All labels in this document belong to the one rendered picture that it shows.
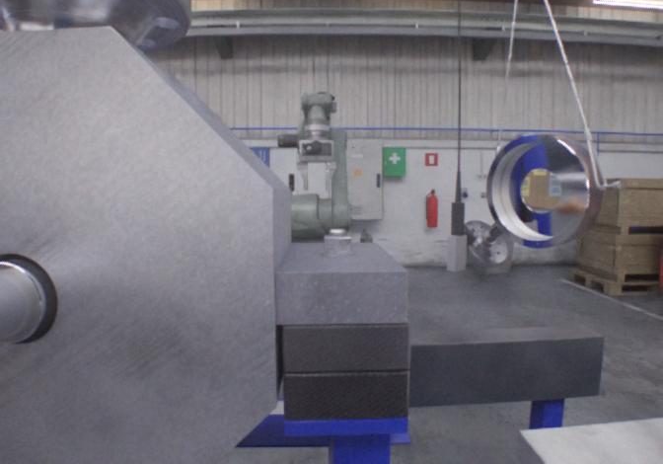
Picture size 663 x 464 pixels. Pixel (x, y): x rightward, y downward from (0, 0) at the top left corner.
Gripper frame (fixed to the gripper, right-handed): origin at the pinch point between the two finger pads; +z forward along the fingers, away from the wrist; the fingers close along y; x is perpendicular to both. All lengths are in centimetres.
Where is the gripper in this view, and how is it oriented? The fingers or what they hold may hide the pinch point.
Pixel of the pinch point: (317, 185)
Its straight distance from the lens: 239.1
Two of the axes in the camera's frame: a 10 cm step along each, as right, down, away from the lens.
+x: 0.2, 0.7, -10.0
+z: 0.0, 10.0, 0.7
